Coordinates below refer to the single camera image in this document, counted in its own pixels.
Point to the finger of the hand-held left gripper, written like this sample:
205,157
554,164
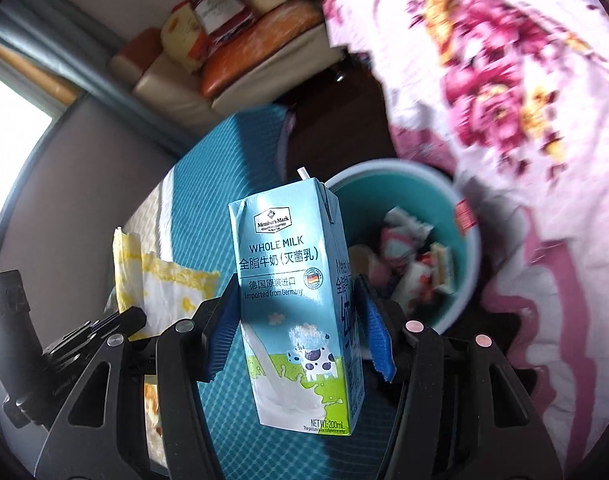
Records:
129,321

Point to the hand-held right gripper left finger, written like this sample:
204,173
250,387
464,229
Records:
222,330

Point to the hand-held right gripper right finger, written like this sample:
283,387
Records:
377,330

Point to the orange yellow snack bag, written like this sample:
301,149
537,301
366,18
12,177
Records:
159,285

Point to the light blue milk carton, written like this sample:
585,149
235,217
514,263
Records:
284,285

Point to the teal trash bin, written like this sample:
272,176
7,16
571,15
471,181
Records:
434,195

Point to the white red snack wrapper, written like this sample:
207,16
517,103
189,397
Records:
414,280

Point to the white brown striped packet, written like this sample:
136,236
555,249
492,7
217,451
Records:
443,267

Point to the pink white crumpled wrapper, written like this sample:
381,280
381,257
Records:
402,240

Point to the teal textured mat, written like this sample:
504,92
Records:
224,160

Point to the cream leather cushion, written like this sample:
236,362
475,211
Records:
174,90

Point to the grey blue curtain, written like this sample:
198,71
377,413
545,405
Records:
84,60

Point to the pink floral blanket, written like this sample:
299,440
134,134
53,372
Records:
509,85

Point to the orange cushion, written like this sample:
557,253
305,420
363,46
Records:
254,45

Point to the yellow printed bag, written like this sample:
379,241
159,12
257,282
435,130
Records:
184,35

